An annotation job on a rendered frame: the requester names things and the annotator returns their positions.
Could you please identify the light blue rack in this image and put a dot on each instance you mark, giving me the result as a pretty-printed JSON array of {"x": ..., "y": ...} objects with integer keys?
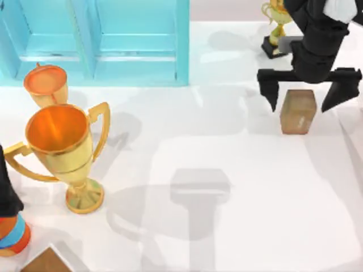
[{"x": 133, "y": 37}]

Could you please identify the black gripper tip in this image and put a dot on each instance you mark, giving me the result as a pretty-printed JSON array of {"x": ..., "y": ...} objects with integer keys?
[{"x": 8, "y": 187}]

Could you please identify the gold trophy with black base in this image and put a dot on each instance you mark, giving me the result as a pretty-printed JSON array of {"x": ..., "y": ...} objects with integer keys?
[{"x": 279, "y": 17}]

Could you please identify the pale grey rounded box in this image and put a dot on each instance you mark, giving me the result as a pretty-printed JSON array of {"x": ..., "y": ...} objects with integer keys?
[{"x": 284, "y": 45}]

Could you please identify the brown wooden block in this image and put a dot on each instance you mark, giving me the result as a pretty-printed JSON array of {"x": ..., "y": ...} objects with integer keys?
[{"x": 297, "y": 113}]

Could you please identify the small orange gold cup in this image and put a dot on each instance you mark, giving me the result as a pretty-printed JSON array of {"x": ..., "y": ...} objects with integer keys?
[{"x": 42, "y": 82}]

